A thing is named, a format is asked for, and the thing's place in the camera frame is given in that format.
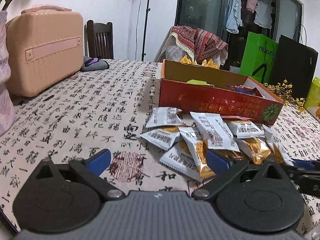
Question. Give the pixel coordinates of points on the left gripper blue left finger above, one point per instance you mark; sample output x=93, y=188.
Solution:
x=96, y=164

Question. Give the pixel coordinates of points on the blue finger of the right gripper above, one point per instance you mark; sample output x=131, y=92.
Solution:
x=305, y=164

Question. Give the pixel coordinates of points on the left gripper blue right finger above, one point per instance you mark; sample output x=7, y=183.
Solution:
x=221, y=160

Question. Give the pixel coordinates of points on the white silver crisp packet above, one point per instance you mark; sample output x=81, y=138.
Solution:
x=215, y=132

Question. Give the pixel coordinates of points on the red blue silver snack bag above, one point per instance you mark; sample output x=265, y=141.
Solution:
x=246, y=90

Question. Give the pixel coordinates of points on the gold crisp packet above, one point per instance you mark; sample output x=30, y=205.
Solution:
x=255, y=148

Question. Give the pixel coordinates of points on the white oat crisp packet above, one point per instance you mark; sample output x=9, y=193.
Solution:
x=244, y=129

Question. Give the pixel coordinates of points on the calligraphy print tablecloth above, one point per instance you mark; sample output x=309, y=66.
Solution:
x=81, y=115

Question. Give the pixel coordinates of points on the light green snack carton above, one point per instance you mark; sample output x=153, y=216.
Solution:
x=312, y=102

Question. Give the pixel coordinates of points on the white packet near gripper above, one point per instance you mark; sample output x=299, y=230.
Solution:
x=164, y=116

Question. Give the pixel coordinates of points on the yellow flower branch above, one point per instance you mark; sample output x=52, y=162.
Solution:
x=284, y=91

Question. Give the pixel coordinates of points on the orange cardboard snack box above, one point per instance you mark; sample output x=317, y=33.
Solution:
x=215, y=97

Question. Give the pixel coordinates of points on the flat green snack packet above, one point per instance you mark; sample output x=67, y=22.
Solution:
x=196, y=82

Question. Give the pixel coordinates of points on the pale pink vase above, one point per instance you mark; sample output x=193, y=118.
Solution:
x=7, y=113

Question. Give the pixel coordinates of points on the grey purple folded cloth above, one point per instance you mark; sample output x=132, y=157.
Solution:
x=93, y=64

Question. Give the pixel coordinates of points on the black paper shopping bag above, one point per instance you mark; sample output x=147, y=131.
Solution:
x=295, y=63

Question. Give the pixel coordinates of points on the green paper shopping bag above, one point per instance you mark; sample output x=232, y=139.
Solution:
x=259, y=56

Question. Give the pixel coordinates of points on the red patterned cloth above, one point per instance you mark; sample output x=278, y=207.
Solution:
x=200, y=44

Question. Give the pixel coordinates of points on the dark wooden chair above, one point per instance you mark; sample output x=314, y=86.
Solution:
x=100, y=39

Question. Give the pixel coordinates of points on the chair under cloth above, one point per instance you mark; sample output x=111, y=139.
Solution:
x=170, y=51

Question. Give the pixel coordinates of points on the pink small suitcase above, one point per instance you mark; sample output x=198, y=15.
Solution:
x=45, y=45

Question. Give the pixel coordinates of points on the hanging blue shirt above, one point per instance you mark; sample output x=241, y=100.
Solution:
x=233, y=16

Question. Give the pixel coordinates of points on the hanging white garment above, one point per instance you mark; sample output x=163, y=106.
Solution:
x=263, y=13

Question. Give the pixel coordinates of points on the studio lamp on stand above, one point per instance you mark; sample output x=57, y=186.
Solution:
x=145, y=29

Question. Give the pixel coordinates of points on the hanging pink garment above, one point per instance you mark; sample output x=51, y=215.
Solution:
x=251, y=5

